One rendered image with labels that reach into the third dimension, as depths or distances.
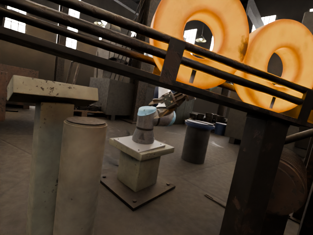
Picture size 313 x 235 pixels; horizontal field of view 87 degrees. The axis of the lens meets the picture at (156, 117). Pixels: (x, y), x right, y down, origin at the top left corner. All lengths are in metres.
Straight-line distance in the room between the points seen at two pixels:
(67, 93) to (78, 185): 0.28
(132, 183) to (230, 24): 1.00
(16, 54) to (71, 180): 11.54
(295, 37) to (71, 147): 0.53
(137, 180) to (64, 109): 0.64
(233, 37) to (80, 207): 0.55
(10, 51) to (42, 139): 11.36
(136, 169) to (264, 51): 0.91
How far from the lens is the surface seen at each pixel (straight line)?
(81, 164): 0.51
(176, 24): 0.27
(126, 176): 1.15
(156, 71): 0.30
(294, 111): 0.42
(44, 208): 0.76
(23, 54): 12.00
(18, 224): 1.01
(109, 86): 3.39
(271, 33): 0.35
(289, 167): 0.45
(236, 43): 0.31
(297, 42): 0.39
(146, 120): 1.04
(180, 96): 0.83
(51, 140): 0.65
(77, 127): 0.48
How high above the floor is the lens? 0.62
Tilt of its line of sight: 7 degrees down
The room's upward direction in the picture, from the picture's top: 9 degrees clockwise
